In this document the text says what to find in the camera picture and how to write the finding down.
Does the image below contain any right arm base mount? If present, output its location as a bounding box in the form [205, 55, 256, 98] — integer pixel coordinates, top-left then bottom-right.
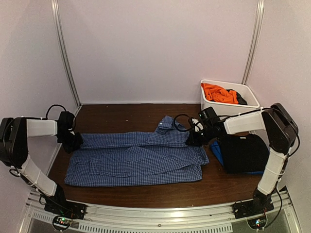
[232, 200, 274, 230]

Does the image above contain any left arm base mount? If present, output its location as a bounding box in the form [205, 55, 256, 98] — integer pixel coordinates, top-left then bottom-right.
[44, 201, 87, 232]

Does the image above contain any left aluminium corner post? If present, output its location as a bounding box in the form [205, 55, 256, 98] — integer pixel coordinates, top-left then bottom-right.
[51, 0, 82, 108]

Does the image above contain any aluminium front rail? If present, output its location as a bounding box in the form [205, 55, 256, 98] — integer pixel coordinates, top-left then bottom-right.
[17, 190, 302, 233]

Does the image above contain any white plastic laundry bin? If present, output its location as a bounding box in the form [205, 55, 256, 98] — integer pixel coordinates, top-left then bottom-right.
[200, 79, 260, 115]

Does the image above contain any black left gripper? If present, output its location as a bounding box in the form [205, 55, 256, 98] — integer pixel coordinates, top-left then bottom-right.
[57, 132, 83, 153]

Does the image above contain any right aluminium corner post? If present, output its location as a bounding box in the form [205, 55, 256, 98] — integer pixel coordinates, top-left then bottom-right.
[242, 0, 265, 85]

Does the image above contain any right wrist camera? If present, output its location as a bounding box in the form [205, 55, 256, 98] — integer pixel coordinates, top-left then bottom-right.
[190, 118, 204, 133]

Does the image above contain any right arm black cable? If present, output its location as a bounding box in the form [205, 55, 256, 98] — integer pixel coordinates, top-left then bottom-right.
[173, 114, 195, 133]

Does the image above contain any aluminium corner post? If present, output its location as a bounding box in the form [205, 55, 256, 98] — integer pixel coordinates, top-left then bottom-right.
[242, 0, 265, 85]
[51, 0, 82, 108]

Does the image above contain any orange garment in bin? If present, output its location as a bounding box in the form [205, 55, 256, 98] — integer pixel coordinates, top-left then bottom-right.
[201, 83, 233, 104]

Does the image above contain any blue checked button shirt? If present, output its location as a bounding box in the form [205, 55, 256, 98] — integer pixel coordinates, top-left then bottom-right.
[65, 116, 209, 187]

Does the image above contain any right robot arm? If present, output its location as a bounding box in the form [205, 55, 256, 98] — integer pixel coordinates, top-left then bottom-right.
[186, 103, 300, 215]

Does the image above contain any dark garment in bin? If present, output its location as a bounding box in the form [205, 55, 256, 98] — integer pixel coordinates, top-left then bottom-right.
[227, 89, 248, 105]

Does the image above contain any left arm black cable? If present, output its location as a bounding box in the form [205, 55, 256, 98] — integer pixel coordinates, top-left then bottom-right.
[45, 104, 73, 119]

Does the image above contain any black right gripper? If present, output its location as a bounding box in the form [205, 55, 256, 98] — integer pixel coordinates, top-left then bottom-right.
[186, 126, 215, 147]

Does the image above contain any folded black garment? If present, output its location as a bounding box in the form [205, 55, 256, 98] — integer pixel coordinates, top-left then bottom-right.
[217, 134, 269, 174]

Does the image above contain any folded blue garment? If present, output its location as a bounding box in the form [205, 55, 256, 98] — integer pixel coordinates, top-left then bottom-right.
[209, 141, 263, 175]

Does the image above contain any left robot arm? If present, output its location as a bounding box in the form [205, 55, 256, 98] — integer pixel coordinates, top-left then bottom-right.
[0, 111, 83, 216]

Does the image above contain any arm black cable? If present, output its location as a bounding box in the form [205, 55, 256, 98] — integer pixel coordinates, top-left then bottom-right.
[173, 114, 195, 133]
[45, 104, 73, 119]

